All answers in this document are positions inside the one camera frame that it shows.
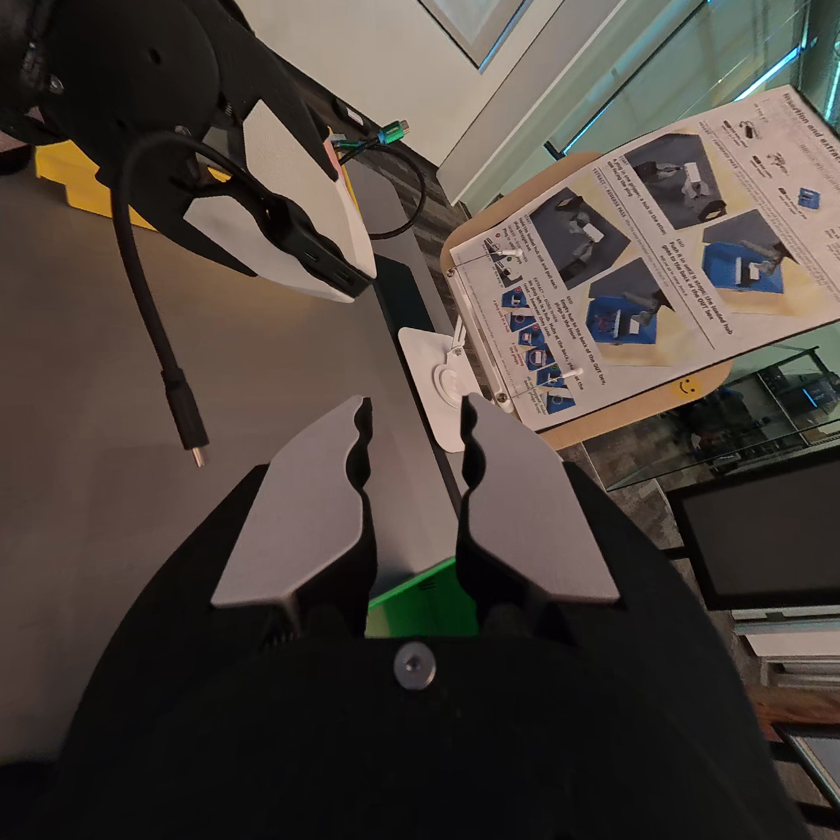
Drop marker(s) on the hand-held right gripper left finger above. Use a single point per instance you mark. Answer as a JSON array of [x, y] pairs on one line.
[[295, 525]]

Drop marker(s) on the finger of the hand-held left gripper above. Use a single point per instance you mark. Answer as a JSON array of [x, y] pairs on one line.
[[308, 170], [229, 229]]

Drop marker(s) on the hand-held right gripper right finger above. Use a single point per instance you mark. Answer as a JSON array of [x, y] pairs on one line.
[[538, 525]]

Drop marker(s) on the black USB hub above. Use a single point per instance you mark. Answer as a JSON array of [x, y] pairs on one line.
[[308, 243]]

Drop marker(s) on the yellow plastic bin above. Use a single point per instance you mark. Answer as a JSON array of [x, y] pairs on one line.
[[65, 177]]

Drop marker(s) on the green plastic bin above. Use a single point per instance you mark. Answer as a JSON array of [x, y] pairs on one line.
[[420, 604]]

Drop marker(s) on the instruction sheet on stand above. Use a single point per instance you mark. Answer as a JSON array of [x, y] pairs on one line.
[[623, 410]]

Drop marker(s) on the dark flat mat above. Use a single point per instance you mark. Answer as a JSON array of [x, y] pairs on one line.
[[403, 289]]

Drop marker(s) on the white board stand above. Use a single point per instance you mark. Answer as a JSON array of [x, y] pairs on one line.
[[426, 354]]

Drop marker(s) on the black monitor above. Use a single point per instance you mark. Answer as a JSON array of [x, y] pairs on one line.
[[768, 531]]

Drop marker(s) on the printed instruction sheet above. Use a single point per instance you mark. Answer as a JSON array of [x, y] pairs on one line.
[[656, 275]]

